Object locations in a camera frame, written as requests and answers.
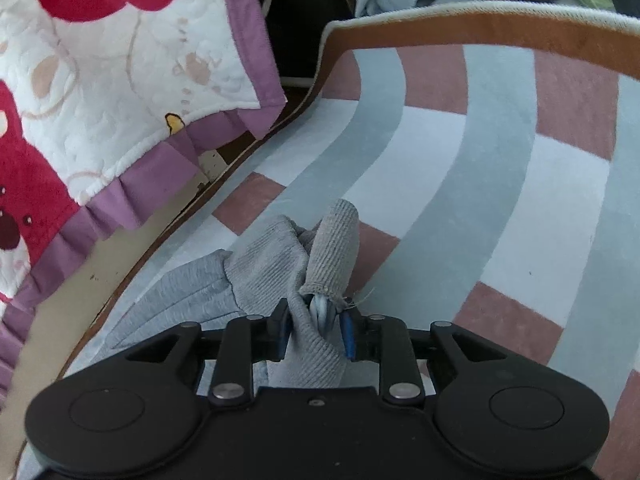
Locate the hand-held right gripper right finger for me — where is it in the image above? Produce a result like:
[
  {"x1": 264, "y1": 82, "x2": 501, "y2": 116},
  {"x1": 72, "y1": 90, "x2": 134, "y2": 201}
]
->
[{"x1": 341, "y1": 307, "x2": 506, "y2": 403}]

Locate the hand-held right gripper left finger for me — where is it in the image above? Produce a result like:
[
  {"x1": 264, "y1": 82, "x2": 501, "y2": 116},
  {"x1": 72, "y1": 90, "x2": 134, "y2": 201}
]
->
[{"x1": 125, "y1": 299, "x2": 292, "y2": 407}]

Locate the grey sweatshirt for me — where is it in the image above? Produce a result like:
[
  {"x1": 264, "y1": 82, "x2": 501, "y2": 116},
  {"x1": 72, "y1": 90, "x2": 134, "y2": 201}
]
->
[{"x1": 107, "y1": 199, "x2": 362, "y2": 391}]

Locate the striped rug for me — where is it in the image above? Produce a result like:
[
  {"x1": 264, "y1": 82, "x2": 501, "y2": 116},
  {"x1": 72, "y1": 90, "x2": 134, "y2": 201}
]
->
[{"x1": 60, "y1": 1, "x2": 640, "y2": 466}]

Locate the bear printed blanket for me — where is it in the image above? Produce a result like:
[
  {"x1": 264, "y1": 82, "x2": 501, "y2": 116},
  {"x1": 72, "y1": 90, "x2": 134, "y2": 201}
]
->
[{"x1": 0, "y1": 0, "x2": 288, "y2": 401}]

